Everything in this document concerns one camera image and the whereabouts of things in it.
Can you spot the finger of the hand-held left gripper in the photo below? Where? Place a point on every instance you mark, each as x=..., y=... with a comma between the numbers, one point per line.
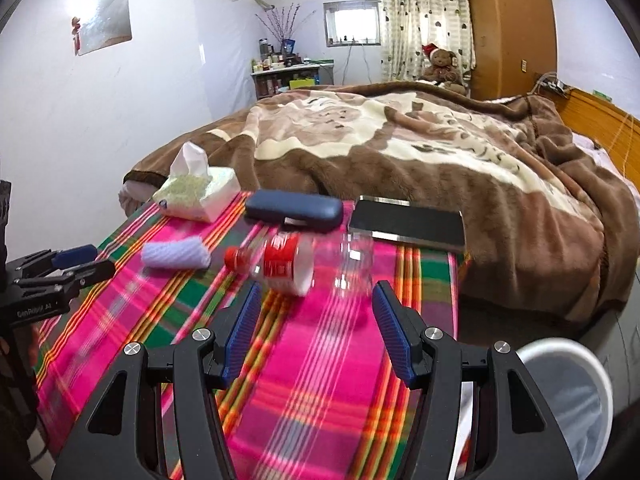
x=95, y=270
x=75, y=255

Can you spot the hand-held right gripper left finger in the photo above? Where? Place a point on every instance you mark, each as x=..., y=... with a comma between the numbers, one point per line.
x=242, y=330

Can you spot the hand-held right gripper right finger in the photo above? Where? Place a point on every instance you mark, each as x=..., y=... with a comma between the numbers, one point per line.
x=392, y=330

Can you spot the clear red-label plastic bottle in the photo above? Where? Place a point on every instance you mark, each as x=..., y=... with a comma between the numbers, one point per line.
x=280, y=260

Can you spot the white trash bin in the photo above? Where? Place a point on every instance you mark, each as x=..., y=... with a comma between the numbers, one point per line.
x=550, y=347

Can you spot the pink plaid cloth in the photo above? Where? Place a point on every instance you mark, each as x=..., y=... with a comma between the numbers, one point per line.
x=320, y=360

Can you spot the white foam fruit net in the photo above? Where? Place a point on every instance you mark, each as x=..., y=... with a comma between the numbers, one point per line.
x=175, y=252

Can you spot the black smartphone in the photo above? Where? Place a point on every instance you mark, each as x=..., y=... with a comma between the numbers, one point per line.
x=405, y=222

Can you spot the blue glasses case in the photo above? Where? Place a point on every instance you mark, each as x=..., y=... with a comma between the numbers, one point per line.
x=290, y=207

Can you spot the soft tissue pack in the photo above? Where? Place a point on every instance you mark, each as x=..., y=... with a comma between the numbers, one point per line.
x=210, y=195

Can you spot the brown printed blanket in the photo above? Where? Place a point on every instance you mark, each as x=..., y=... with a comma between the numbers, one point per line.
x=450, y=170

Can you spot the clear bin liner bag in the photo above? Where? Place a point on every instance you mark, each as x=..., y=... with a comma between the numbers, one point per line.
x=570, y=410

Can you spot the shelf with bottles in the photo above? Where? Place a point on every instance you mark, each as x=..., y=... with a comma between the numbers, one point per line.
x=290, y=80

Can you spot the brown teddy bear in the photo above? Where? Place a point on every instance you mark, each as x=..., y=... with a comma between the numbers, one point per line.
x=440, y=62

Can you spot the pink bed sheet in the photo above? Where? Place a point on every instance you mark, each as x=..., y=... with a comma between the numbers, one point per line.
x=600, y=152

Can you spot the power strip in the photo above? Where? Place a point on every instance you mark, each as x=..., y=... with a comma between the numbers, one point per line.
x=552, y=84

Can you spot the wooden headboard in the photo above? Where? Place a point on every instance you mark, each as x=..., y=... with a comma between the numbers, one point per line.
x=595, y=115

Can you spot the dried flower branches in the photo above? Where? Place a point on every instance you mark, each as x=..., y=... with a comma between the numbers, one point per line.
x=285, y=25

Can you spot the small window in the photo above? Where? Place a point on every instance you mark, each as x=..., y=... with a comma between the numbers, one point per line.
x=352, y=22

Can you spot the patterned curtain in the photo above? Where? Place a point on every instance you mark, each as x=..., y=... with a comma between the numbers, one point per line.
x=415, y=5

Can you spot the wooden wardrobe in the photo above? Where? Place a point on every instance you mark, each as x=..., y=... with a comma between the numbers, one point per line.
x=510, y=25

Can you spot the shiny wall poster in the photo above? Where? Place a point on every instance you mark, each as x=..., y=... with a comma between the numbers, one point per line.
x=102, y=25

